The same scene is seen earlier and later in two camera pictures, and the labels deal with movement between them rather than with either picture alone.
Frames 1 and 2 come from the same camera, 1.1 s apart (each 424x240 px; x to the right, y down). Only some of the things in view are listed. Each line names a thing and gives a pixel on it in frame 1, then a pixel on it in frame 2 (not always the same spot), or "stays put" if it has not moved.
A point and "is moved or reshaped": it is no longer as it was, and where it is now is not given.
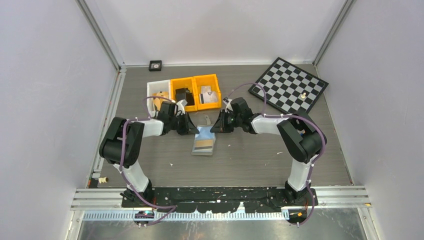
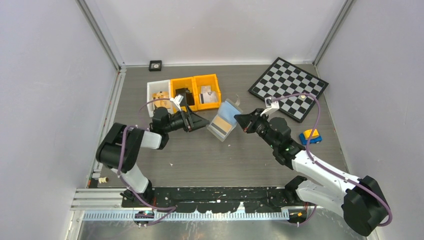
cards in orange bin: x=207 y=95 stays put
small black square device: x=155 y=65 stays put
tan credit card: x=203 y=144 is moved or reshaped
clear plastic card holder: x=204 y=142 is moved or reshaped
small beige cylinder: x=103 y=179 stays put
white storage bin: x=161 y=89 stays put
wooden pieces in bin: x=158 y=101 stays put
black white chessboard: x=289 y=87 stays put
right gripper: x=220 y=126 → x=248 y=121
